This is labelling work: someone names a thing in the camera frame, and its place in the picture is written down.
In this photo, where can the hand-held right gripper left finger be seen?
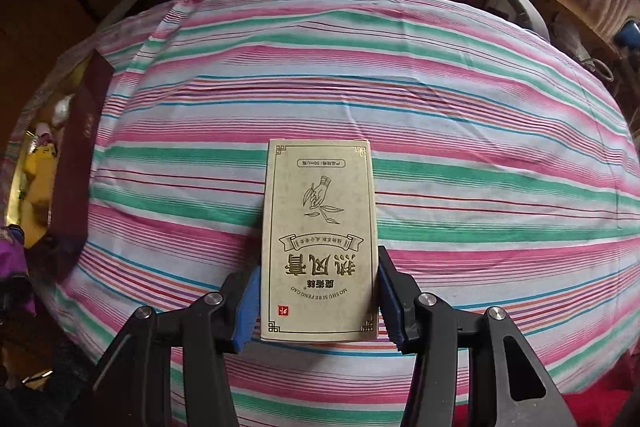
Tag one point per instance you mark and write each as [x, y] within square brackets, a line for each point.
[247, 312]

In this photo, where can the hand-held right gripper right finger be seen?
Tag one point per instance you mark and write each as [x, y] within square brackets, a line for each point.
[390, 307]

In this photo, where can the beige printed carton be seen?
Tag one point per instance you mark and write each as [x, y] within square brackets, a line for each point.
[320, 232]

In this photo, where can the dark red box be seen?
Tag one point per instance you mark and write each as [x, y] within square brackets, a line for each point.
[80, 147]

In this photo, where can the striped tablecloth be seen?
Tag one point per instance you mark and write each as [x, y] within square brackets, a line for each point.
[400, 107]

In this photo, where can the yellow packet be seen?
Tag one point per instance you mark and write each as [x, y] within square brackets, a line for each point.
[40, 167]
[36, 217]

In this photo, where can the person's purple clothing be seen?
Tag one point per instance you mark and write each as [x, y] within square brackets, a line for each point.
[15, 272]

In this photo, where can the red cloth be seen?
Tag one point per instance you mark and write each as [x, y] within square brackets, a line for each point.
[610, 402]

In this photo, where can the pink white small packet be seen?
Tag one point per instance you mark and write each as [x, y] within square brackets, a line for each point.
[42, 133]

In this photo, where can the wooden side table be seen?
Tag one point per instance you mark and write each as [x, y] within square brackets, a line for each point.
[565, 7]

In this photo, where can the blue lamp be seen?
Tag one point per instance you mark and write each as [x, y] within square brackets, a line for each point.
[629, 32]

